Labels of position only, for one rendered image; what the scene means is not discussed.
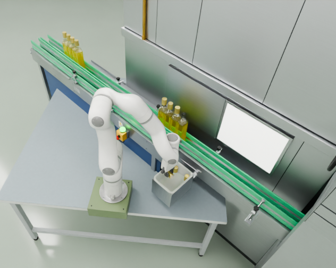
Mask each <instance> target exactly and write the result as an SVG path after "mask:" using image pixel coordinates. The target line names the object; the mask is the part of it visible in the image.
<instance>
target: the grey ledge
mask: <svg viewBox="0 0 336 268"><path fill-rule="evenodd" d="M89 64H91V65H92V66H94V67H95V68H96V69H98V70H99V71H101V72H102V73H103V74H105V75H106V76H108V77H109V78H111V79H112V80H114V81H115V82H117V79H116V78H117V77H116V76H115V75H113V74H111V73H110V72H108V71H107V70H106V69H104V68H103V67H101V66H100V65H99V64H97V63H96V62H94V61H93V60H91V62H89ZM120 85H121V86H122V87H123V88H125V89H126V90H128V91H129V92H131V93H132V94H135V95H138V96H139V97H140V98H141V99H142V100H143V101H144V102H145V103H146V104H148V105H149V106H151V107H152V108H153V109H155V110H156V109H157V107H156V106H155V105H154V104H153V103H151V102H150V101H148V100H147V99H145V98H144V97H142V96H141V95H139V94H138V93H137V92H135V91H134V90H132V89H131V88H129V87H128V86H126V83H125V82H122V83H121V84H120Z"/></svg>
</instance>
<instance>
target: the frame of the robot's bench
mask: <svg viewBox="0 0 336 268"><path fill-rule="evenodd" d="M10 205H11V206H12V208H13V210H14V211H15V213H16V214H17V216H18V218H19V219H20V221H21V222H22V224H23V225H24V227H25V228H26V230H27V232H28V233H29V234H30V236H31V238H32V239H33V240H38V238H39V237H38V233H49V234H55V235H66V236H77V237H88V238H98V239H109V240H120V241H131V242H141V243H148V244H159V245H170V246H180V247H191V248H200V250H199V253H198V255H199V256H200V257H202V256H203V255H204V253H205V251H206V249H207V246H208V244H209V242H210V240H211V238H212V235H213V233H214V231H215V229H216V226H217V223H210V225H209V227H208V230H207V232H206V235H205V238H204V240H203V243H196V242H185V241H175V240H164V239H153V238H142V237H132V236H121V235H114V234H103V233H93V232H82V231H71V230H60V229H50V228H39V227H33V225H32V224H31V222H30V220H29V219H28V217H27V215H26V213H25V212H24V210H23V208H22V207H21V205H20V204H11V203H10ZM37 232H38V233H37Z"/></svg>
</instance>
